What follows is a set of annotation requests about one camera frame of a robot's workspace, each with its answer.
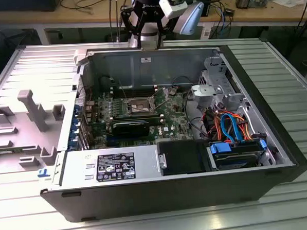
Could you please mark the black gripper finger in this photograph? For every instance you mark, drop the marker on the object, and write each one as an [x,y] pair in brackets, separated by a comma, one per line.
[132,23]
[161,27]

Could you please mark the silver CPU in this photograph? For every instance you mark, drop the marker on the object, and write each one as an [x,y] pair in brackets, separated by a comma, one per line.
[149,46]

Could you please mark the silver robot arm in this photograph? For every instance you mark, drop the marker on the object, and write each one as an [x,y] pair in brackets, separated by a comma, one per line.
[188,21]

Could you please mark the black RAM slot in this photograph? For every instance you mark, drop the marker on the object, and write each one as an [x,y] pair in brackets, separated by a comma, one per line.
[130,94]
[130,89]

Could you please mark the CPU socket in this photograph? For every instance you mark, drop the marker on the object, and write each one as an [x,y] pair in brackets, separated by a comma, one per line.
[139,107]

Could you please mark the black upright box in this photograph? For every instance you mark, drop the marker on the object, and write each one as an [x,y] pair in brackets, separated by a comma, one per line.
[207,4]

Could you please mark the silver coin cell battery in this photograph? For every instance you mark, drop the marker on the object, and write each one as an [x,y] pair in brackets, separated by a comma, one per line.
[172,91]

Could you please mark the small black device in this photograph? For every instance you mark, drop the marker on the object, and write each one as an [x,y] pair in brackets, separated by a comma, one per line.
[229,12]

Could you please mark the grey metal drive cage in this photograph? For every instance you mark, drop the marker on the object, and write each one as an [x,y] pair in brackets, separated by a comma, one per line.
[213,75]

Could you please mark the brown transformer block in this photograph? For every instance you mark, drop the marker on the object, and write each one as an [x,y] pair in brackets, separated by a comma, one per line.
[243,2]

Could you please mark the green motherboard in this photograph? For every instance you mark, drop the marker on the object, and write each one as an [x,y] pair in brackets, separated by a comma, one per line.
[174,119]

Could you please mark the black graphics card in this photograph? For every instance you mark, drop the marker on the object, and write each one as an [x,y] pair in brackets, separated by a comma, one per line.
[131,129]

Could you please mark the wooden workbench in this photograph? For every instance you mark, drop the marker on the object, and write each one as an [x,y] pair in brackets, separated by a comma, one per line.
[22,18]

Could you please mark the black equipment box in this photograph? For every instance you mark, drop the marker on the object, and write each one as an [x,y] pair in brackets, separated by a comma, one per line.
[21,4]

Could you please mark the white paper sheet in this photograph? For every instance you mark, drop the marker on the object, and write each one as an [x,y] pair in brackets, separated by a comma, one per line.
[289,1]

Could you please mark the grey parts rack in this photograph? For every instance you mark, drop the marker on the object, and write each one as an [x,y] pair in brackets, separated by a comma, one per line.
[40,121]

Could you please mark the hard disk in blue carrier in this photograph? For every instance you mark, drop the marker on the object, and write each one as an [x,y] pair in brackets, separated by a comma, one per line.
[235,160]

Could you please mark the silver power supply unit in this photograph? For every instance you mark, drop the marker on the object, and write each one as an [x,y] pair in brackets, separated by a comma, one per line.
[76,170]

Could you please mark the black PC case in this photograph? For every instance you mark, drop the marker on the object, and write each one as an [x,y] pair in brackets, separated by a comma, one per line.
[147,197]

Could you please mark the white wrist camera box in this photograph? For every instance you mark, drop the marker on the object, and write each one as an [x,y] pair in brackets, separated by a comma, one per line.
[173,8]

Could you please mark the silver round-top bracket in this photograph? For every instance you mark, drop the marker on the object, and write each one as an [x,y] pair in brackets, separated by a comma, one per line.
[203,90]

